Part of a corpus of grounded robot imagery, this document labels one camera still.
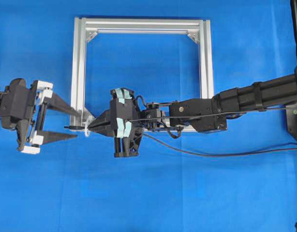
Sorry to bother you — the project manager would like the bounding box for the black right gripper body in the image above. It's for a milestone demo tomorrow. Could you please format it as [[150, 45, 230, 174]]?
[[110, 88, 143, 158]]

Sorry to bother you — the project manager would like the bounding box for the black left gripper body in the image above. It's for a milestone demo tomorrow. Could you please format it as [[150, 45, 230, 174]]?
[[0, 78, 53, 154]]

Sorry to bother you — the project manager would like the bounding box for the black camera cable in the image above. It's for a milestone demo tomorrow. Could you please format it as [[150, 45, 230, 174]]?
[[129, 106, 288, 123]]

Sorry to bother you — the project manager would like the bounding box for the black wire with plug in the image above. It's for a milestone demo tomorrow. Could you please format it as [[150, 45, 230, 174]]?
[[63, 124, 297, 158]]

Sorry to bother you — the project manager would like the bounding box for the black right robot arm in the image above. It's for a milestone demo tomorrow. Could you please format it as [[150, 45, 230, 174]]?
[[88, 66, 297, 158]]

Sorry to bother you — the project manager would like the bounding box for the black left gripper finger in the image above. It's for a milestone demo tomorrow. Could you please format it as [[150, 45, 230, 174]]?
[[39, 131, 77, 145], [43, 93, 81, 116]]

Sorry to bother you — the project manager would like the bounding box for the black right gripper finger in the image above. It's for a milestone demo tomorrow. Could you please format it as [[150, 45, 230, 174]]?
[[88, 109, 111, 128], [88, 125, 115, 137]]

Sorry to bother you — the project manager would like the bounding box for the silver aluminium extrusion frame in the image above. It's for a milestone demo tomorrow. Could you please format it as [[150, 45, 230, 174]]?
[[69, 16, 215, 132]]

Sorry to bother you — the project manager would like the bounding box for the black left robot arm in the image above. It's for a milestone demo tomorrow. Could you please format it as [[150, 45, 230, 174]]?
[[0, 78, 80, 154]]

